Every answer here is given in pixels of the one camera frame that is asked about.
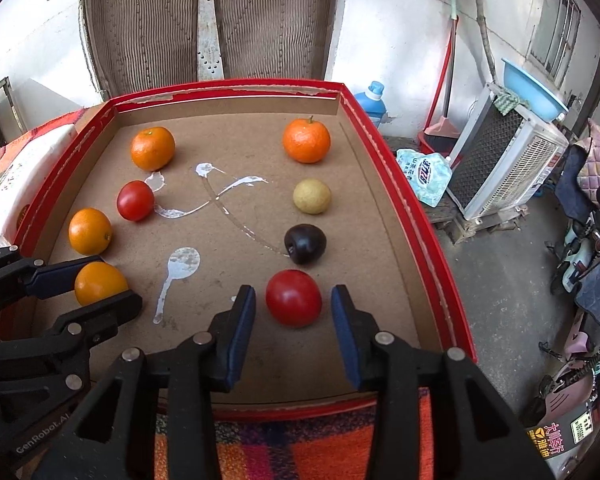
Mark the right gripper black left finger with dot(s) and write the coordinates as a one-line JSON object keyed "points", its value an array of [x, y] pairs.
{"points": [[112, 432]]}

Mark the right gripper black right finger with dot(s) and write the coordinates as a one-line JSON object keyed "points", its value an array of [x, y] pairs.
{"points": [[437, 416]]}

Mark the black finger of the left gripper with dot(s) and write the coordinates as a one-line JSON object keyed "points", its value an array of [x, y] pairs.
{"points": [[22, 277], [47, 371]]}

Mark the orange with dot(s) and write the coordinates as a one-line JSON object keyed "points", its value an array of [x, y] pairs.
{"points": [[89, 232], [98, 281]]}

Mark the red tomato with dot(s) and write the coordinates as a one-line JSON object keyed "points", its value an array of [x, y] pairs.
{"points": [[135, 201], [293, 298]]}

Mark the dark purple plum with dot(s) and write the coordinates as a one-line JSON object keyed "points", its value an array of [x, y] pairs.
{"points": [[305, 243]]}

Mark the yellow-green round fruit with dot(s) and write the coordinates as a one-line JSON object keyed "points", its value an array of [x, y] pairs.
{"points": [[312, 196]]}

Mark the white pink tissue pack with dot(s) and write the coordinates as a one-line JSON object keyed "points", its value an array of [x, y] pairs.
{"points": [[25, 175]]}

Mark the colourful plaid tablecloth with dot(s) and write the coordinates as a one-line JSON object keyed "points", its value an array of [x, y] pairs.
{"points": [[293, 414]]}

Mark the pink electric scooter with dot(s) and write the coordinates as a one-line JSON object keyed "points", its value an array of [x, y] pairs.
{"points": [[563, 417]]}

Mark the orange mandarin in tray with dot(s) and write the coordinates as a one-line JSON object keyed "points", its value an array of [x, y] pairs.
{"points": [[152, 148]]}

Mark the red cardboard tray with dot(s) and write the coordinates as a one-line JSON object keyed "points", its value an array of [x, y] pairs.
{"points": [[223, 205]]}

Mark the white blue detergent bag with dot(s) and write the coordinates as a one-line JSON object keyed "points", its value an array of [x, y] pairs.
{"points": [[428, 174]]}

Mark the white air conditioner unit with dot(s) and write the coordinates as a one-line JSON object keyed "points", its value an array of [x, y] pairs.
{"points": [[499, 161]]}

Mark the pink quilted scooter cover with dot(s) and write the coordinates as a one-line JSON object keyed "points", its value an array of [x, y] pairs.
{"points": [[578, 187]]}

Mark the orange mandarin with stem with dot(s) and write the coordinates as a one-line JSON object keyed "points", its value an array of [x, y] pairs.
{"points": [[306, 140]]}

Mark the blue detergent bottle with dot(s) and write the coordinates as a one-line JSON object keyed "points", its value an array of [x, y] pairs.
{"points": [[371, 102]]}

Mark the light blue plastic basin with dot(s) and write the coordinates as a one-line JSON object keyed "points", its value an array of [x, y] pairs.
{"points": [[541, 101]]}

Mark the red handled broom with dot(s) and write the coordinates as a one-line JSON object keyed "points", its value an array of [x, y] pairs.
{"points": [[442, 132]]}

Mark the brown corduroy trousers person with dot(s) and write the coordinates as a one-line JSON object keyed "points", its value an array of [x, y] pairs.
{"points": [[136, 45]]}

